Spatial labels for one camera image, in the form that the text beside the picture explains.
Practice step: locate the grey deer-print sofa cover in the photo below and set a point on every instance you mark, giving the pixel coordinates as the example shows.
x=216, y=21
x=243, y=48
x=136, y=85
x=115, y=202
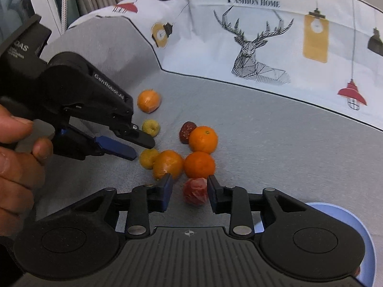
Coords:
x=290, y=87

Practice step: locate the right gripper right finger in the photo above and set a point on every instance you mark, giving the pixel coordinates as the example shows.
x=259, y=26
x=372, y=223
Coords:
x=233, y=201

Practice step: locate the small yellow fruit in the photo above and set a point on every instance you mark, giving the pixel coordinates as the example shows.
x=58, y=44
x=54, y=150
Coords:
x=148, y=157

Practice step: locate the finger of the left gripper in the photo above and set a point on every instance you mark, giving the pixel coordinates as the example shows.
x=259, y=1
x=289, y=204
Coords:
x=112, y=147
x=131, y=133

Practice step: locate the red tomato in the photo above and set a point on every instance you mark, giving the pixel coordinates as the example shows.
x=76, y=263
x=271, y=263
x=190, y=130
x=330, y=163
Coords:
x=195, y=191

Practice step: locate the light blue plate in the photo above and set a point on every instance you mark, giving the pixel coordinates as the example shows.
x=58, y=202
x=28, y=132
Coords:
x=368, y=267

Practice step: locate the orange mandarin with stem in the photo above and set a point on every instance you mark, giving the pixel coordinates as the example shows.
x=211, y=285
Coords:
x=203, y=139

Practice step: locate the elongated orange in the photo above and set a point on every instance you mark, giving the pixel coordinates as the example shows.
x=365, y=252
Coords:
x=168, y=162

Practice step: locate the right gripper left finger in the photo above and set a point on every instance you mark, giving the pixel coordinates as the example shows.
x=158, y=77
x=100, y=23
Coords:
x=147, y=199

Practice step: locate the small yellow-green fruit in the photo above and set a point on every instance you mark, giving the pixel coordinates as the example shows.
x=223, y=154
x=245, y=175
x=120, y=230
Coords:
x=151, y=127

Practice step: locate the person's left hand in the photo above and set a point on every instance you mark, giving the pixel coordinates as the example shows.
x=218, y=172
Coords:
x=21, y=173

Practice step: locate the white window frame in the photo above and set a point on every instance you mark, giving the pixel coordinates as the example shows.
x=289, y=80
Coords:
x=48, y=11

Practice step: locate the dark red jujube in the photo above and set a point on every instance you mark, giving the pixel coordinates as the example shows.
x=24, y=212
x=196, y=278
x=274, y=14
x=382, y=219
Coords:
x=185, y=131

